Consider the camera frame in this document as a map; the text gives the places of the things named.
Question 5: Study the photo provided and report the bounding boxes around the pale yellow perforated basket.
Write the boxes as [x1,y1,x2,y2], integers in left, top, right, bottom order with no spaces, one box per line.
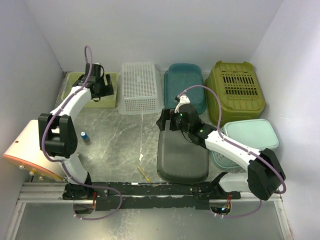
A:
[60,72,119,108]

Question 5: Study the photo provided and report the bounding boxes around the white perforated basket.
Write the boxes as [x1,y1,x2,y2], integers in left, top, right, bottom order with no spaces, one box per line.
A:
[117,62,164,115]

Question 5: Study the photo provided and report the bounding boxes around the grey plastic tub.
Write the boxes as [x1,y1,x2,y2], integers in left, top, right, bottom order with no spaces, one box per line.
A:
[156,129,209,184]

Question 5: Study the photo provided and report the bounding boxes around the teal transparent plastic tub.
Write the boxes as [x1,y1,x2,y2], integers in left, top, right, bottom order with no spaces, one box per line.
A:
[164,63,206,114]

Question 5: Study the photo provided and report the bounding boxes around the olive green plastic basket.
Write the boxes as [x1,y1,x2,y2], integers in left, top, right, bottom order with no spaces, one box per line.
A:
[204,61,266,127]

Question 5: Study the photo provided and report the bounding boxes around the light blue perforated basket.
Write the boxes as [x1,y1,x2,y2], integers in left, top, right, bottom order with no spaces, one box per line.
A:
[209,118,280,171]

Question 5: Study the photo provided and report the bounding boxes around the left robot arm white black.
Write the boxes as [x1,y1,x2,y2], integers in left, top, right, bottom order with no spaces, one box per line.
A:
[38,63,114,200]

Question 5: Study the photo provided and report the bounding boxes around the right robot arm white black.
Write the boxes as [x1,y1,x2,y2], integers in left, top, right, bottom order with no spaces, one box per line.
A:
[156,103,287,201]

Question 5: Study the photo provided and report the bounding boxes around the blue white small object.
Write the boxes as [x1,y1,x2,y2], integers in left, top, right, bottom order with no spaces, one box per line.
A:
[80,131,91,144]

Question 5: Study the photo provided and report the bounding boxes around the small wooden stick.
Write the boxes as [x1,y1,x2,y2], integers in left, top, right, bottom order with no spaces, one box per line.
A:
[137,165,151,184]

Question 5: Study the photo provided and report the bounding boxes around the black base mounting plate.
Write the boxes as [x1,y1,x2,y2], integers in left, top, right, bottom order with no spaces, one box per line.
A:
[62,181,241,211]

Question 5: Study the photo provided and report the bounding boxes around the cream cylindrical appliance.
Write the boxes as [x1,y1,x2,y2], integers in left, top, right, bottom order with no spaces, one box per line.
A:
[3,119,66,182]

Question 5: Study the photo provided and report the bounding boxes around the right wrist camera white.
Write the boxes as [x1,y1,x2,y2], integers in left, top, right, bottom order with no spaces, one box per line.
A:
[174,94,190,113]

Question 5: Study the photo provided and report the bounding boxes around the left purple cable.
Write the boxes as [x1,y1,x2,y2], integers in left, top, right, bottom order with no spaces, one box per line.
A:
[41,45,124,222]

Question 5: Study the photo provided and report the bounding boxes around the purple cable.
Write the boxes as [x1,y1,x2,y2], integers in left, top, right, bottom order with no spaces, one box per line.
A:
[178,84,287,219]
[41,45,124,222]

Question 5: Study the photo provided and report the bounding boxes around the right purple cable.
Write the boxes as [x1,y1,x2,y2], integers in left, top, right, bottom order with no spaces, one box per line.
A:
[178,84,287,219]

